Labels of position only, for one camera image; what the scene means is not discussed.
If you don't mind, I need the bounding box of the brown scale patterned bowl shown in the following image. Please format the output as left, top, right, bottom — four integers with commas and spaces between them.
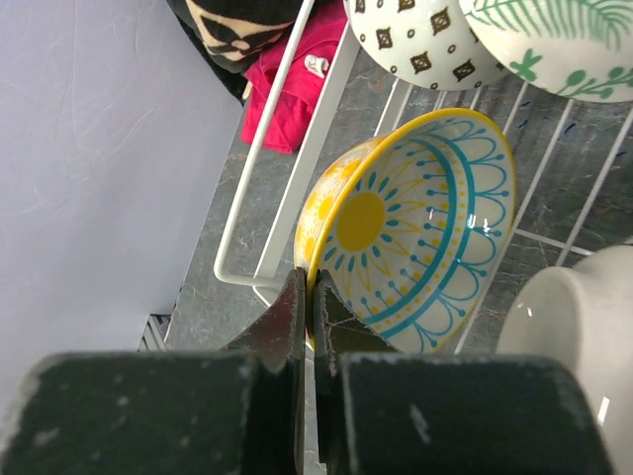
496, 244, 633, 427

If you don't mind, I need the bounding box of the red patterned bowl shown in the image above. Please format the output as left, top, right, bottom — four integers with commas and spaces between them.
346, 0, 507, 91

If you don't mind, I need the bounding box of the yellow teal sun bowl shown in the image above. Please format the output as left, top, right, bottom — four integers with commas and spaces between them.
293, 108, 516, 353

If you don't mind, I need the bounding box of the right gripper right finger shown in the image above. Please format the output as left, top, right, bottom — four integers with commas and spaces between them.
312, 270, 396, 470

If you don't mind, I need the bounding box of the red cloth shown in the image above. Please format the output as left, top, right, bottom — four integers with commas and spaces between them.
241, 1, 347, 154

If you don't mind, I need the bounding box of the black floral fleece blanket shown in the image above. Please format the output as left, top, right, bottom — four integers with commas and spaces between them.
167, 0, 302, 103

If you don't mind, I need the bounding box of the white wire dish rack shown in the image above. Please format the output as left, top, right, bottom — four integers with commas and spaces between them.
213, 0, 633, 355

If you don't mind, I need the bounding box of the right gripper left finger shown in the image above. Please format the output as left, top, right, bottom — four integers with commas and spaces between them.
226, 268, 307, 474

